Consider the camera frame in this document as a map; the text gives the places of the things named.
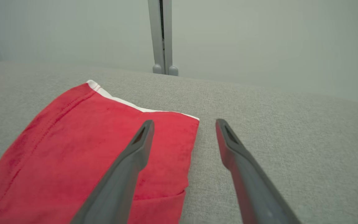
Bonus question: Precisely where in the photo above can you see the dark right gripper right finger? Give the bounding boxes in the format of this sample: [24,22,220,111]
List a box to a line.
[215,119,302,224]

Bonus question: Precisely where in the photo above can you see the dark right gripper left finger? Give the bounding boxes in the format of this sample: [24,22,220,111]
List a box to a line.
[70,119,155,224]

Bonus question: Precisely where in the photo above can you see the red shorts with white trim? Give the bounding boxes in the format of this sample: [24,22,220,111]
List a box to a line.
[0,80,200,224]

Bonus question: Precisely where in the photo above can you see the grey partition post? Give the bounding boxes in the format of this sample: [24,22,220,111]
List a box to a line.
[148,0,179,76]

